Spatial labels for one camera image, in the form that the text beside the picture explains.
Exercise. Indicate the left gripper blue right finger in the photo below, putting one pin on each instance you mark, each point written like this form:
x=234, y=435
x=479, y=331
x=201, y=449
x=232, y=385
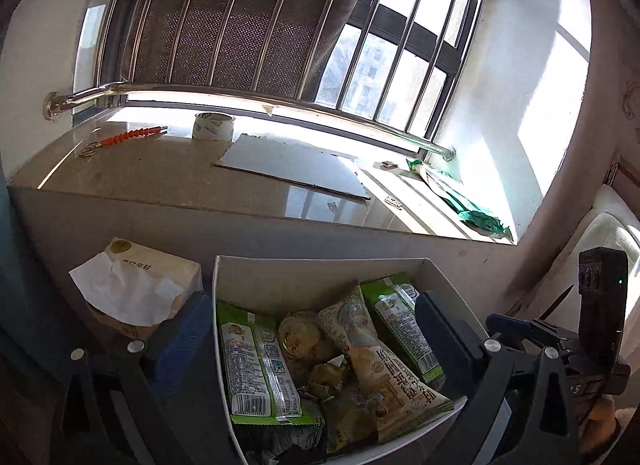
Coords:
x=455, y=344

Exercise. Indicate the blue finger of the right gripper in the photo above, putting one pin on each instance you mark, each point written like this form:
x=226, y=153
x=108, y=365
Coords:
x=512, y=332

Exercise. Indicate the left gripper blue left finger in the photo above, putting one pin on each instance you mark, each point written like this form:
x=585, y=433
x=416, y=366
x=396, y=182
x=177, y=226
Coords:
x=173, y=345

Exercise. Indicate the green snack packet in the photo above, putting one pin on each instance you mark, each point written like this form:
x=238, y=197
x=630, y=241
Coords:
x=260, y=388
x=393, y=299

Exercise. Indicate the beige illustrated snack bag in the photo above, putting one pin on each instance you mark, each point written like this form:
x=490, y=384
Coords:
x=398, y=400

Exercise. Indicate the round jelly cup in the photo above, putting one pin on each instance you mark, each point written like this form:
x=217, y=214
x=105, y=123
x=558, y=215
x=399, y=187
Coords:
x=301, y=336

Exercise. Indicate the clear yellow jelly cup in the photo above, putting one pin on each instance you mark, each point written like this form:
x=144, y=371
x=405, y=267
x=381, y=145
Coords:
x=327, y=380

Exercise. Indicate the person's right hand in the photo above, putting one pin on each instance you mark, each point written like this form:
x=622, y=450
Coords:
x=599, y=426

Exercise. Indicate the tissue pack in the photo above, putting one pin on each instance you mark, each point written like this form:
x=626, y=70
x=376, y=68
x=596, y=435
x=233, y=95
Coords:
x=132, y=289

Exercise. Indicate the white cardboard box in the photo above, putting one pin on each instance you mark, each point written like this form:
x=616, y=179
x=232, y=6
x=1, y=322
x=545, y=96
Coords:
x=279, y=287

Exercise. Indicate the white chair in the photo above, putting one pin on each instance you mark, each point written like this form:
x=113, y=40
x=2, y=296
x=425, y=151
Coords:
x=610, y=224

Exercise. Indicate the green plastic bag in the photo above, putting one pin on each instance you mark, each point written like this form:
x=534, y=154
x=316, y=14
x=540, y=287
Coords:
x=452, y=193

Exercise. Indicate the grey flat board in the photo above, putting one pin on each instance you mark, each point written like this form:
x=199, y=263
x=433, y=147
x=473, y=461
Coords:
x=294, y=163

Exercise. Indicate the tape roll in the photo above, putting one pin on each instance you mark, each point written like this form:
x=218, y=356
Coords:
x=212, y=126

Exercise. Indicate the steel window railing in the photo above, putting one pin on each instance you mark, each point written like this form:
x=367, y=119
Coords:
x=389, y=79

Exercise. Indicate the dark hanging cloth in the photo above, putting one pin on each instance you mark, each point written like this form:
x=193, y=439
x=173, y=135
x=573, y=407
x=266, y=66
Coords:
x=271, y=47

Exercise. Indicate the orange handled tool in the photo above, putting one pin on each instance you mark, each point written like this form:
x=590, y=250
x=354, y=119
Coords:
x=91, y=148

